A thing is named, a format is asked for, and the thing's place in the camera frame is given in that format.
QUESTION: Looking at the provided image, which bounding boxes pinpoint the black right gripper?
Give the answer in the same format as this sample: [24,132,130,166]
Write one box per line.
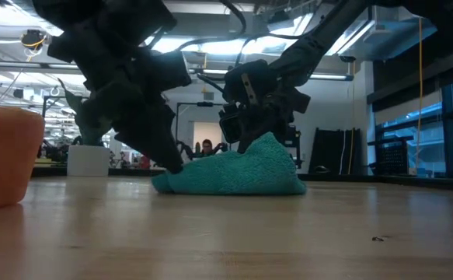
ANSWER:
[223,59,312,155]

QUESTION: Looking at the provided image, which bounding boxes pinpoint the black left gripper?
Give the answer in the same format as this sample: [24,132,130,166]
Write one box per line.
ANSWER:
[47,23,192,175]

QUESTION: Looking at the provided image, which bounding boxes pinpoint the teal microfiber towel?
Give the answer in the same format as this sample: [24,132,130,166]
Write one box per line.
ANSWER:
[151,131,308,196]

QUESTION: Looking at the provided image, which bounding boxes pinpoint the orange plastic basket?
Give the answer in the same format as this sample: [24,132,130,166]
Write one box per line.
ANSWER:
[0,100,46,213]

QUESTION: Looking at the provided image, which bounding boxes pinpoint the person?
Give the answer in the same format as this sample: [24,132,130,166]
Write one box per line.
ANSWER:
[194,138,229,159]

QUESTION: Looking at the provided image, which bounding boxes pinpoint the white standing panel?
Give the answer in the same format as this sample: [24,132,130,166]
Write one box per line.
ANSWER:
[193,121,223,147]

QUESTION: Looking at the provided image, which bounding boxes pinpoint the black shelf unit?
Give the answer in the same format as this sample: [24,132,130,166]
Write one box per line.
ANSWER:
[284,124,304,170]

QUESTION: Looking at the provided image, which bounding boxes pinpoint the snake plant in white pot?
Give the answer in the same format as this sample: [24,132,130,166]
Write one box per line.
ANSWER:
[57,77,113,178]

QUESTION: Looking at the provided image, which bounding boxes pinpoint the black leaning panels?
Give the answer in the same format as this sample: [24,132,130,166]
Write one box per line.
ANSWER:
[308,127,364,177]

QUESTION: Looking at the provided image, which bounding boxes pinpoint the long ceiling light strip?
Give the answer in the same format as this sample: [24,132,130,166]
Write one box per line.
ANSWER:
[47,61,354,82]

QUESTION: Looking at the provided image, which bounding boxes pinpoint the black crate cart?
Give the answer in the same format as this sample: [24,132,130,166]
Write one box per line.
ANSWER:
[368,135,415,176]

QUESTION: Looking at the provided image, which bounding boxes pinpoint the black round ceiling fixture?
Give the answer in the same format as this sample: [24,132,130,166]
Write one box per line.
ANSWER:
[19,29,52,52]

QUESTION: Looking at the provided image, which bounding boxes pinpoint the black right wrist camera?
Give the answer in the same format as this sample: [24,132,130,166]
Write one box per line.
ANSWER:
[218,101,247,145]

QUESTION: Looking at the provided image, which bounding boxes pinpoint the black background rig frame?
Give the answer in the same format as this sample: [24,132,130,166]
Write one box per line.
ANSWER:
[175,101,227,149]
[39,95,75,164]

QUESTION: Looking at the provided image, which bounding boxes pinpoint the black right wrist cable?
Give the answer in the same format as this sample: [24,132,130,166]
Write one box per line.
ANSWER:
[197,33,316,94]

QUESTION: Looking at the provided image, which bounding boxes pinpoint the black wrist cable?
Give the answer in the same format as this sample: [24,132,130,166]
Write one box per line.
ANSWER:
[197,33,316,94]
[144,0,249,50]

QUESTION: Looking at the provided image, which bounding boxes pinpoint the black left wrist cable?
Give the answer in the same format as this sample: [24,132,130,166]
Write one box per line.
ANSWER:
[144,0,249,50]

